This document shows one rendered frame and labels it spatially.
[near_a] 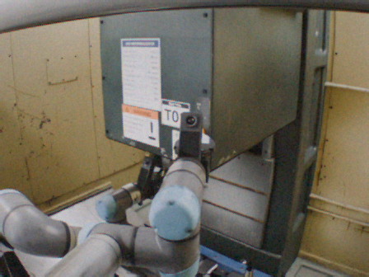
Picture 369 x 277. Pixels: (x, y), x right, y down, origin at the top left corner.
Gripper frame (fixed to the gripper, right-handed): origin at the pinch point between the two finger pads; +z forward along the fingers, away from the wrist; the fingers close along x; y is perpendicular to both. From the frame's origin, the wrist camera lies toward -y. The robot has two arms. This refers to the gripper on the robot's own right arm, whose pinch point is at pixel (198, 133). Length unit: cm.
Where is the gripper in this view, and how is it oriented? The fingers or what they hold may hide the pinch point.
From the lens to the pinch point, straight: 78.5
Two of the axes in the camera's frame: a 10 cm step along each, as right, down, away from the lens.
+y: 0.0, 9.5, 3.2
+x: 9.9, 0.5, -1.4
